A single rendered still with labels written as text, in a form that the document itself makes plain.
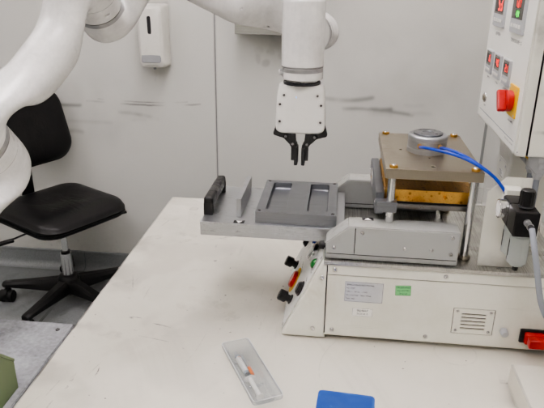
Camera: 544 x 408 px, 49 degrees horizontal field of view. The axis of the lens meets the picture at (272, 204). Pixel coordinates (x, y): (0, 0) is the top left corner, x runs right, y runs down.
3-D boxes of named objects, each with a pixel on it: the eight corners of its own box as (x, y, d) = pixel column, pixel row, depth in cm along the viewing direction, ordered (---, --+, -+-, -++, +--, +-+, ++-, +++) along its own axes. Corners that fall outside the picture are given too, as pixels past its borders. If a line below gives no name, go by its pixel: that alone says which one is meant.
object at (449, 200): (454, 178, 136) (460, 137, 132) (473, 215, 115) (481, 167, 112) (377, 174, 137) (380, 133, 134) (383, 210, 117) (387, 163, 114)
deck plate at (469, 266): (521, 210, 144) (522, 207, 144) (571, 280, 112) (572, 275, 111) (329, 201, 149) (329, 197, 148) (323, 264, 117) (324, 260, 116)
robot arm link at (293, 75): (277, 68, 117) (277, 83, 118) (322, 70, 116) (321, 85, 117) (281, 61, 125) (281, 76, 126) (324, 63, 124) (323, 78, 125)
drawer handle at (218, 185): (226, 191, 140) (226, 175, 139) (213, 215, 126) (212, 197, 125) (218, 190, 140) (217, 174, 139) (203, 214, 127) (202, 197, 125)
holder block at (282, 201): (337, 193, 140) (337, 182, 139) (336, 227, 121) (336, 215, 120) (266, 189, 142) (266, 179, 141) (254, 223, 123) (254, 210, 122)
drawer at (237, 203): (344, 207, 142) (346, 176, 139) (343, 247, 122) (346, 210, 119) (221, 200, 145) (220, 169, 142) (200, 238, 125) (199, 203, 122)
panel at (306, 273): (294, 263, 153) (328, 203, 146) (282, 329, 126) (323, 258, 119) (286, 260, 153) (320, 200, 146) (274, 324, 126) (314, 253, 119)
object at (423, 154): (482, 175, 138) (490, 119, 133) (518, 229, 109) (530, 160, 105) (376, 170, 140) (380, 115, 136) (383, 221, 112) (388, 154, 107)
